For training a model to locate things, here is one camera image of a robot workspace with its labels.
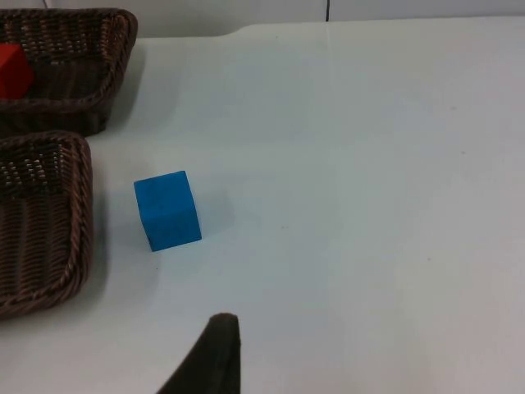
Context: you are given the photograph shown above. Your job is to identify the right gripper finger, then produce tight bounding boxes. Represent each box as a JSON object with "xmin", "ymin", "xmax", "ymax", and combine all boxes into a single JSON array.
[{"xmin": 156, "ymin": 313, "xmax": 242, "ymax": 394}]

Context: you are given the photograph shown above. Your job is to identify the dark brown wicker basket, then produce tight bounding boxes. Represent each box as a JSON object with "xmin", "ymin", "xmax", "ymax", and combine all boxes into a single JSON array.
[
  {"xmin": 0, "ymin": 131, "xmax": 94, "ymax": 321},
  {"xmin": 0, "ymin": 7, "xmax": 139, "ymax": 137}
]

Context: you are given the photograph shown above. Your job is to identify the red cube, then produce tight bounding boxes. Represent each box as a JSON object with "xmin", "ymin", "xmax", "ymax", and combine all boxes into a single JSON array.
[{"xmin": 0, "ymin": 43, "xmax": 35, "ymax": 100}]

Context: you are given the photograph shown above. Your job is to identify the blue cube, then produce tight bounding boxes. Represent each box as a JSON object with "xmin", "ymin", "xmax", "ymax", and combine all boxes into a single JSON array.
[{"xmin": 133, "ymin": 170, "xmax": 203, "ymax": 253}]

